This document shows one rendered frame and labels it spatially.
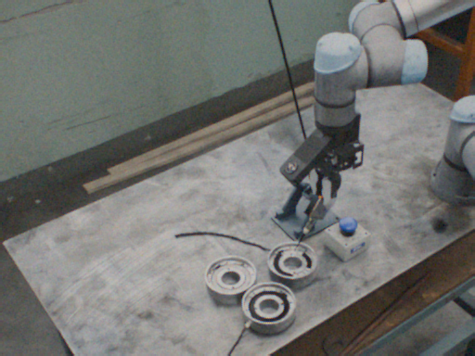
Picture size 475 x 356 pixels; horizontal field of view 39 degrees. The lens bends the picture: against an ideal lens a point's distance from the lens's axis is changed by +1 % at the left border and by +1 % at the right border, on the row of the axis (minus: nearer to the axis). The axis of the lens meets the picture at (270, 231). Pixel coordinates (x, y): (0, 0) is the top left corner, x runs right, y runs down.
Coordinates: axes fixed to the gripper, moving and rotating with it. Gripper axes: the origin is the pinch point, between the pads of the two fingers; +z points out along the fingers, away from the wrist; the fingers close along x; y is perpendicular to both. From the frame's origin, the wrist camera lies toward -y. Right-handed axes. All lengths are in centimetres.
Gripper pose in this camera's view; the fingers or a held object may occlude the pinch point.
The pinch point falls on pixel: (321, 202)
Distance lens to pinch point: 137.3
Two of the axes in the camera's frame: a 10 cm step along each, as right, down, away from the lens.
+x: -5.6, -5.7, 6.1
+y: 8.3, -4.0, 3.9
